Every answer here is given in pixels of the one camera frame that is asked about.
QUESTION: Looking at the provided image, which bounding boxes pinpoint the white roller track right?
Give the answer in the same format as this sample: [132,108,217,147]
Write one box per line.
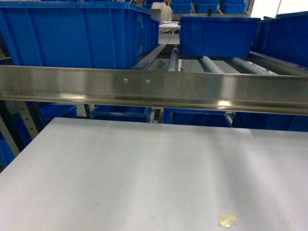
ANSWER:
[168,48,179,72]

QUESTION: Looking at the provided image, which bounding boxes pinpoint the white roller track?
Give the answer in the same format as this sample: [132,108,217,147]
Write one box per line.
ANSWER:
[168,48,179,72]
[199,56,224,74]
[232,58,277,76]

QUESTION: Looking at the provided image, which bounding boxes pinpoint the steel lane divider right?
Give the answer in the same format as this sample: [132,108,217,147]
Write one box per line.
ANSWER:
[131,44,167,71]

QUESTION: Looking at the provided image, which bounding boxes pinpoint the steel lane divider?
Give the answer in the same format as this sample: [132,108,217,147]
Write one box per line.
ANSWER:
[131,44,167,71]
[248,51,308,77]

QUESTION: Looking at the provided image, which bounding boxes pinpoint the white roller track middle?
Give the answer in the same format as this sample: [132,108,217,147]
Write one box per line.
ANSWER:
[199,56,224,74]

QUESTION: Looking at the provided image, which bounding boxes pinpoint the centre blue bin on rollers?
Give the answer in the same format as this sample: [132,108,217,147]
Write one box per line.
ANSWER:
[180,16,260,58]

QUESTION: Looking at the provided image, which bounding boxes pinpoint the white plastic bag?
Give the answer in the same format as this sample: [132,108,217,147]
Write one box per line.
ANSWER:
[151,2,173,23]

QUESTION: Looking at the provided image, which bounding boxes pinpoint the white roller track left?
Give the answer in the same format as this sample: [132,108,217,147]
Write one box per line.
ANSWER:
[232,58,277,76]

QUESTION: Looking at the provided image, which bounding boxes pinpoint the yellow tape scrap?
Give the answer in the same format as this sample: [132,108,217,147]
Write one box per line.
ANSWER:
[218,213,238,228]

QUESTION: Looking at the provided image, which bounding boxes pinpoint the steel lane divider left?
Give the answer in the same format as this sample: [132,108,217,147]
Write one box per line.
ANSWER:
[248,51,308,77]

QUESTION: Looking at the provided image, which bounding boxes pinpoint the large blue bin right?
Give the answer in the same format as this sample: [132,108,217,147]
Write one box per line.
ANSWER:
[0,0,159,69]

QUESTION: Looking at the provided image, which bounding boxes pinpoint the large blue bin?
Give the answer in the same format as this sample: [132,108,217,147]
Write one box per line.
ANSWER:
[251,12,308,68]
[0,0,159,69]

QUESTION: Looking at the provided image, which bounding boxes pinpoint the large blue bin left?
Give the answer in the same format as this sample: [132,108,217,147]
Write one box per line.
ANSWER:
[251,12,308,68]

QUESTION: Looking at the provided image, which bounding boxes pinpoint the steel shelf front rail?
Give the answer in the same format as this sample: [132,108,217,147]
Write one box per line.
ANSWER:
[0,65,308,115]

